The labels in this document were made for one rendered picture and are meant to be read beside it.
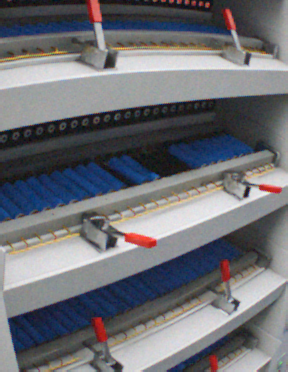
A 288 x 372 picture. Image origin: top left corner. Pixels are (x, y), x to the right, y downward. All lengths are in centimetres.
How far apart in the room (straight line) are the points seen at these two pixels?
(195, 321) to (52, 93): 46
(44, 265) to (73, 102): 17
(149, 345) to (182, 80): 37
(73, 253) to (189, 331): 29
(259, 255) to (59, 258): 52
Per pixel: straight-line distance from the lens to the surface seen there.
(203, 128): 98
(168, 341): 82
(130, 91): 63
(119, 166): 79
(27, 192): 68
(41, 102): 54
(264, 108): 101
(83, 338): 75
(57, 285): 60
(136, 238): 60
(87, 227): 65
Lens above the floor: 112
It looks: 14 degrees down
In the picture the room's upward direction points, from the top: straight up
